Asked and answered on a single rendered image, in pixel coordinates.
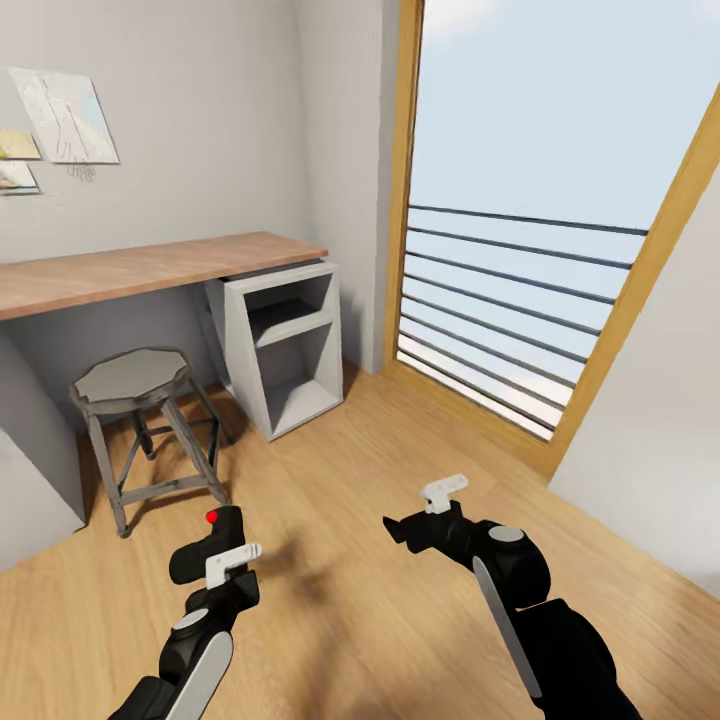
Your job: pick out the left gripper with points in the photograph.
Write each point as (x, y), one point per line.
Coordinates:
(241, 590)

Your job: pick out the fixed window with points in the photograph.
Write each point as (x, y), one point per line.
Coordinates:
(547, 156)

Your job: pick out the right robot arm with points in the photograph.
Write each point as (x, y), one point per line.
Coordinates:
(562, 660)

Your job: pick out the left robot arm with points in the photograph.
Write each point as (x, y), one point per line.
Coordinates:
(200, 649)

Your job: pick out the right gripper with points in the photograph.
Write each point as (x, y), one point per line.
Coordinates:
(424, 530)

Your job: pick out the taboret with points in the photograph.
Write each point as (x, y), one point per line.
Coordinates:
(131, 381)

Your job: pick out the desk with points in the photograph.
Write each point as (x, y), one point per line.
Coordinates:
(270, 310)

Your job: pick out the digital camera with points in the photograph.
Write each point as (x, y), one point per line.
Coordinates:
(188, 563)

